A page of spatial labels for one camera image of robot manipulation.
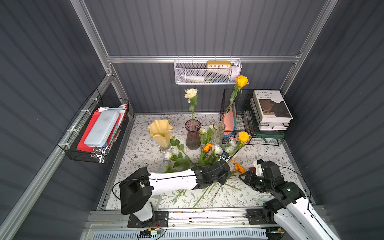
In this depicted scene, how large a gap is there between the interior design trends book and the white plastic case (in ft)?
2.61

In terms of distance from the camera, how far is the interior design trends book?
2.84 ft

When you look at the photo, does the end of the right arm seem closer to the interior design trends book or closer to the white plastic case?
the interior design trends book
